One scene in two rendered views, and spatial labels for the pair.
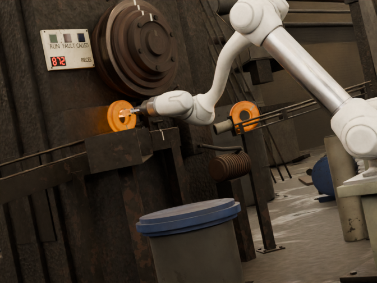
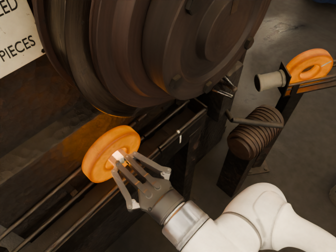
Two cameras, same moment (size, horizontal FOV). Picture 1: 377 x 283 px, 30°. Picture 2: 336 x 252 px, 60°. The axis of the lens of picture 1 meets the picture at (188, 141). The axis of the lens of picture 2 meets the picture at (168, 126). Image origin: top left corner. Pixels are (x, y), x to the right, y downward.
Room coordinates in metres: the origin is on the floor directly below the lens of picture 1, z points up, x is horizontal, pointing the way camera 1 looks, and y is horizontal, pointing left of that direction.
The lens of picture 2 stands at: (2.89, 0.13, 1.41)
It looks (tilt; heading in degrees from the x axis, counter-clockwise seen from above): 56 degrees down; 3
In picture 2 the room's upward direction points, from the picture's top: straight up
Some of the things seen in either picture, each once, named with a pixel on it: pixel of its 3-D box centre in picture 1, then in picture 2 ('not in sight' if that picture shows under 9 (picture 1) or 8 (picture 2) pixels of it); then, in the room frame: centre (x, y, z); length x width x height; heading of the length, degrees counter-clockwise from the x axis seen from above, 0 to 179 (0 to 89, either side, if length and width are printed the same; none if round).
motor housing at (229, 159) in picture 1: (238, 205); (244, 156); (3.52, -0.18, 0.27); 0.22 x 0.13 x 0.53; 138
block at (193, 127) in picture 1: (187, 132); (217, 87); (3.55, -0.01, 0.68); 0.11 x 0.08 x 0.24; 48
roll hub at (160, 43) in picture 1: (153, 43); (216, 22); (3.30, 0.07, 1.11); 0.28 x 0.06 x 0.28; 138
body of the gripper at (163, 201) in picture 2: (145, 108); (159, 198); (3.11, 0.16, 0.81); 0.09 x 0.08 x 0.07; 48
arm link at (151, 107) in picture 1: (157, 106); (184, 223); (3.06, 0.10, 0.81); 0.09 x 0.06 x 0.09; 138
